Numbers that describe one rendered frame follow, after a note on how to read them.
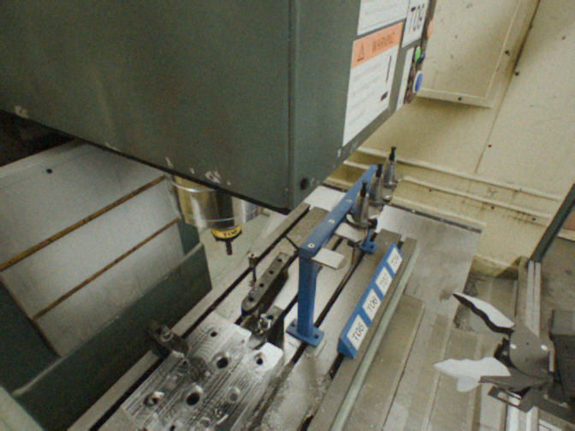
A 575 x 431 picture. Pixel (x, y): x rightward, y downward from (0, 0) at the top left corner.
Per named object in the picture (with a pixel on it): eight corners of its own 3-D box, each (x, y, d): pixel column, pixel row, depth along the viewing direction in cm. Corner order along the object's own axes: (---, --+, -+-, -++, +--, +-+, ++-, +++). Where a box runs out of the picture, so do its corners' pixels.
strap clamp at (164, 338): (197, 367, 89) (186, 332, 80) (187, 377, 86) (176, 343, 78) (161, 343, 94) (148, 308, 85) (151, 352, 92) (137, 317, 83)
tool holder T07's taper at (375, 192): (370, 190, 97) (374, 169, 93) (385, 195, 94) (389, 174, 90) (363, 197, 94) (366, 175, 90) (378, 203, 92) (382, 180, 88)
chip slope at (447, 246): (463, 274, 154) (483, 228, 139) (425, 412, 106) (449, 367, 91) (293, 213, 192) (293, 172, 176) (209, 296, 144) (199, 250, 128)
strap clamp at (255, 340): (285, 333, 97) (284, 298, 88) (257, 371, 88) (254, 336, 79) (275, 328, 98) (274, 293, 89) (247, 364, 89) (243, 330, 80)
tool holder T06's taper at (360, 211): (355, 209, 89) (358, 187, 85) (370, 215, 87) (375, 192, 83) (347, 217, 86) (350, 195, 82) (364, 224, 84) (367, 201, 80)
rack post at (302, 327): (324, 333, 97) (333, 256, 79) (316, 348, 93) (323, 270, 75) (293, 318, 101) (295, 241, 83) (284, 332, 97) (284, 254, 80)
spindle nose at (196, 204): (219, 168, 66) (211, 106, 58) (289, 193, 59) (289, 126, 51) (151, 209, 55) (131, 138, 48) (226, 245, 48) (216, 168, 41)
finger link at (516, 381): (483, 394, 45) (547, 389, 45) (487, 388, 44) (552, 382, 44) (465, 361, 48) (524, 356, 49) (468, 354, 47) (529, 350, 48)
